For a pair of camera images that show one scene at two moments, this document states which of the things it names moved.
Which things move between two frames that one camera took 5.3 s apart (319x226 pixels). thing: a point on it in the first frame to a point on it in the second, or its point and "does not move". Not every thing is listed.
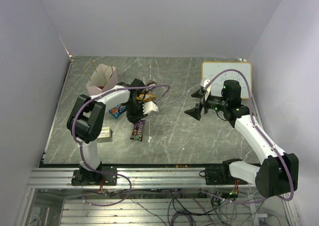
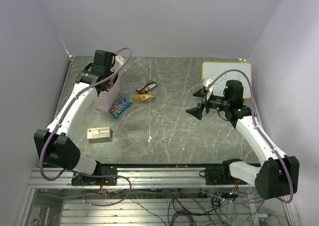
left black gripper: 135,118 to 111,73
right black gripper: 195,112 does not move
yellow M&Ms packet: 148,97 does not move
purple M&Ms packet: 137,133 to 110,84
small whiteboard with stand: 210,69 does not move
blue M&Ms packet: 116,111 does not move
